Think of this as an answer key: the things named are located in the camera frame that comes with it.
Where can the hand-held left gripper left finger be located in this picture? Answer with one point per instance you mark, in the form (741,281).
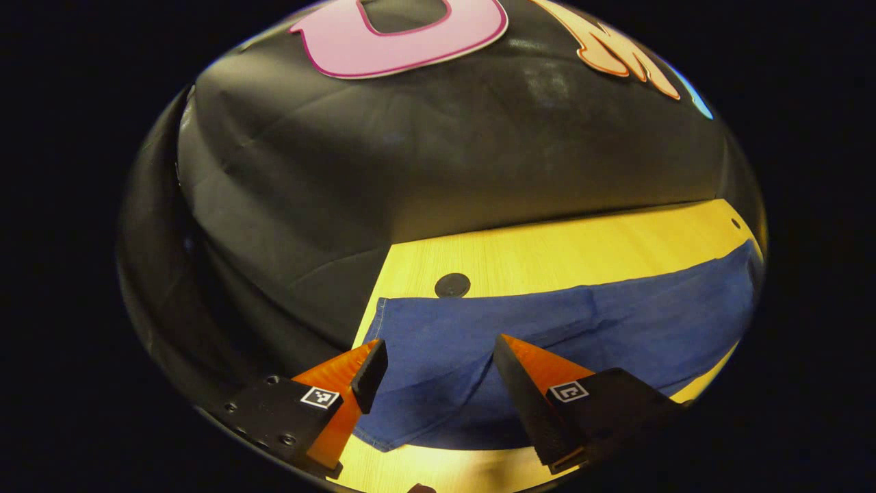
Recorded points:
(371,376)

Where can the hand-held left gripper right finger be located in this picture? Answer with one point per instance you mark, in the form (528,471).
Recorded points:
(530,411)

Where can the blue jeans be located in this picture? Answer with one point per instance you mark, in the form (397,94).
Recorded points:
(616,322)

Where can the black backdrop cloth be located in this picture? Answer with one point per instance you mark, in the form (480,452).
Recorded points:
(410,171)

